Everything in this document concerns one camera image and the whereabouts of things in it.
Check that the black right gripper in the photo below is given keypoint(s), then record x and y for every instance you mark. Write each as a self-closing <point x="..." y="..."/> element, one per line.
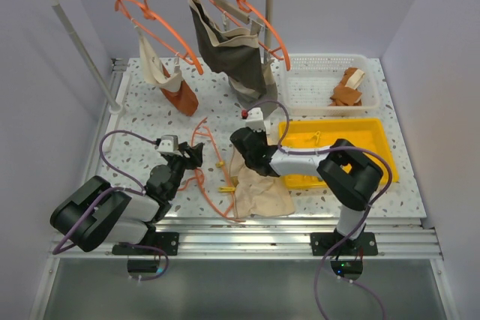
<point x="262" y="134"/>

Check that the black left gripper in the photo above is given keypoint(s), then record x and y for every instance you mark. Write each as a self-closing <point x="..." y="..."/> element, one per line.
<point x="195" y="153"/>

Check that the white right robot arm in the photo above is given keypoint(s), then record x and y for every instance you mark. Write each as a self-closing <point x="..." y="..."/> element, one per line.
<point x="346" y="170"/>

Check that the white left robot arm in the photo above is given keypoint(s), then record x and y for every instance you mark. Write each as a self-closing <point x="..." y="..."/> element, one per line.
<point x="98" y="212"/>

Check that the orange hanging underwear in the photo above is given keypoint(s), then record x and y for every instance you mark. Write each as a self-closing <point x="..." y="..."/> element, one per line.
<point x="178" y="92"/>

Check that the beige hanging underwear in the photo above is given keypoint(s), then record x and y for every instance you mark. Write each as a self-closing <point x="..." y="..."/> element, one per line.
<point x="153" y="70"/>

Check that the grey hanging underwear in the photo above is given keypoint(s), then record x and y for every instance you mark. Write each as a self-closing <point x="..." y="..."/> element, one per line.
<point x="235" y="52"/>

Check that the brown and cream underwear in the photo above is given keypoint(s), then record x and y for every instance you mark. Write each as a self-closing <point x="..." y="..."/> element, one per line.
<point x="346" y="92"/>

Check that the wooden clip hanger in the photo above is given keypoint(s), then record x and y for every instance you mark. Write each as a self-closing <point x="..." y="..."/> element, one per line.
<point x="237" y="12"/>

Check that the pile of cream clothespins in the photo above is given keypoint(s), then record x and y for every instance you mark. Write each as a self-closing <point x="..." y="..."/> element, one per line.
<point x="315" y="139"/>

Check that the white plastic basket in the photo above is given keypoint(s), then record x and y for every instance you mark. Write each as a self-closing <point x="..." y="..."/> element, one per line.
<point x="306" y="88"/>

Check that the yellow plastic tray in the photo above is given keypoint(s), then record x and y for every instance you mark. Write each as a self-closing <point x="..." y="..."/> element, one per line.
<point x="362" y="132"/>

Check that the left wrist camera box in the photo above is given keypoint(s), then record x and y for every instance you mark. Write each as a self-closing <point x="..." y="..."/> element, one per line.
<point x="167" y="144"/>

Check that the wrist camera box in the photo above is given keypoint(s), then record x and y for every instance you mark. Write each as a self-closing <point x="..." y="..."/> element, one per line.
<point x="254" y="120"/>
<point x="167" y="144"/>

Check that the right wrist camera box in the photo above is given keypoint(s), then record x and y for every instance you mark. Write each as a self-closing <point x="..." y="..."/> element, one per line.
<point x="254" y="120"/>

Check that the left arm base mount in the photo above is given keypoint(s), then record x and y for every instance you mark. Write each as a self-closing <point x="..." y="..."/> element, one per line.
<point x="151" y="256"/>

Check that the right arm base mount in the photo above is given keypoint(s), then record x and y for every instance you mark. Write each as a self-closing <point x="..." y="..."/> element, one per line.
<point x="346" y="260"/>

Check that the aluminium rail frame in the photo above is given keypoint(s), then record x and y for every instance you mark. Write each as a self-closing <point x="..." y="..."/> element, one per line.
<point x="395" y="220"/>

